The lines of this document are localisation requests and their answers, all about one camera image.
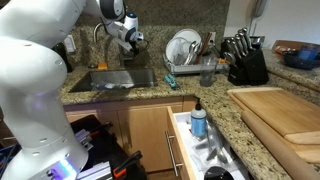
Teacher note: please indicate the blue box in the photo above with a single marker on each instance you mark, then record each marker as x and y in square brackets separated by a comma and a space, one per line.
[307, 52]

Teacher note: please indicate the metal dish rack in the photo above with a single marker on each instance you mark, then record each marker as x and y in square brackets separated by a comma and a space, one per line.
[186, 69]

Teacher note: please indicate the metal cutlery piece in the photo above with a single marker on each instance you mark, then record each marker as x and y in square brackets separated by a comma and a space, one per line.
[201, 145]
[213, 153]

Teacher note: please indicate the chrome gooseneck faucet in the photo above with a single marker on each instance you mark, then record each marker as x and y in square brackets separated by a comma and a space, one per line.
[126, 60]

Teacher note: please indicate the metal ladle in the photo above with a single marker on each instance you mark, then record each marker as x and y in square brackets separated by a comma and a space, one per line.
[192, 47]

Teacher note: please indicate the orange black clamp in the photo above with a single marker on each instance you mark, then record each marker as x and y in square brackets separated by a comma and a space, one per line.
[128, 163]

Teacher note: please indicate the wooden rolling pin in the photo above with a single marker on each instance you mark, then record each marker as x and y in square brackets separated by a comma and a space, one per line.
[266, 140]

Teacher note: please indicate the orange sponge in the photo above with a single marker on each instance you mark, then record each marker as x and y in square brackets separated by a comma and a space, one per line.
[102, 66]

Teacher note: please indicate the small white plate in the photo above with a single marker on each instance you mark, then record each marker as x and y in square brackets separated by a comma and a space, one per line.
[175, 46]

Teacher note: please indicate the wooden utensils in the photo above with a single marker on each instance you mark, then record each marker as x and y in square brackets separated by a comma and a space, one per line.
[205, 43]

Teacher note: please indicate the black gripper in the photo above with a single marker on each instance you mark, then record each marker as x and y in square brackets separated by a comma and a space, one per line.
[136, 41]

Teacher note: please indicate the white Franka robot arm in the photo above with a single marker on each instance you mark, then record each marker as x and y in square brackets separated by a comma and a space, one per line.
[30, 100]

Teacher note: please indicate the brown wooden tray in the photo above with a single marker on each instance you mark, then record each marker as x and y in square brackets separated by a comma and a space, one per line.
[290, 42]

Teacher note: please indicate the dark blue bowl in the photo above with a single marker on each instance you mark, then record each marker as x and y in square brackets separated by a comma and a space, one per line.
[296, 62]

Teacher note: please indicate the black round lid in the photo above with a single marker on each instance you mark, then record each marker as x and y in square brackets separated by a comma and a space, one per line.
[218, 173]

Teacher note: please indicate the small white wall outlet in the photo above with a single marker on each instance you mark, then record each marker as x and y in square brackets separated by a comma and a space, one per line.
[212, 36]

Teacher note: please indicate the large white plate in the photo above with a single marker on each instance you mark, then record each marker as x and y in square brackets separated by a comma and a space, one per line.
[190, 34]

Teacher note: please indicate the dishes in sink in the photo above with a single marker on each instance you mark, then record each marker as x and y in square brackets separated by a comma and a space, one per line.
[108, 86]

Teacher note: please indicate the white wall switch plate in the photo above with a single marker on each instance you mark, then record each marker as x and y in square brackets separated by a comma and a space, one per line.
[70, 45]

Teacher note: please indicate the clear drinking glass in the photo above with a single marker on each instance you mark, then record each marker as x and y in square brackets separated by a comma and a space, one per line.
[207, 75]

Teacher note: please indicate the large wooden cutting board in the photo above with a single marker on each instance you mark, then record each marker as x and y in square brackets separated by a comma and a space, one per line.
[276, 110]

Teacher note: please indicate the open wooden drawer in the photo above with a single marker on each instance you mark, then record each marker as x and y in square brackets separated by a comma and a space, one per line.
[185, 133]

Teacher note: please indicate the small light wooden board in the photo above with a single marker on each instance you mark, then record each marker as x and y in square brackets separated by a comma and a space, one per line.
[303, 137]

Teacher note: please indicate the black knife block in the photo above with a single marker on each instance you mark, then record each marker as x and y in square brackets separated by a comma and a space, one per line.
[253, 68]

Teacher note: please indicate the stainless steel sink basin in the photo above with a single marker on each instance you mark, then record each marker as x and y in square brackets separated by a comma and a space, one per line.
[123, 78]

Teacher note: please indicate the orange packet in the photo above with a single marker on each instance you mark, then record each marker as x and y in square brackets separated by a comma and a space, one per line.
[283, 50]

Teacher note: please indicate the silver metal brackets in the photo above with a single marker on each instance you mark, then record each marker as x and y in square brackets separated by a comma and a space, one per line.
[83, 138]

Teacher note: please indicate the blue label soap pump bottle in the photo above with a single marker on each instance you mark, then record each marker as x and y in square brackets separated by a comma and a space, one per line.
[198, 121]

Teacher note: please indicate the aluminium extrusion bar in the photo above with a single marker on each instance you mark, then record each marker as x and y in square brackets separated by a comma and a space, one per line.
[96, 170]

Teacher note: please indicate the teal scrub brush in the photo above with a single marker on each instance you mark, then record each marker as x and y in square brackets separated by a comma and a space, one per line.
[171, 81]

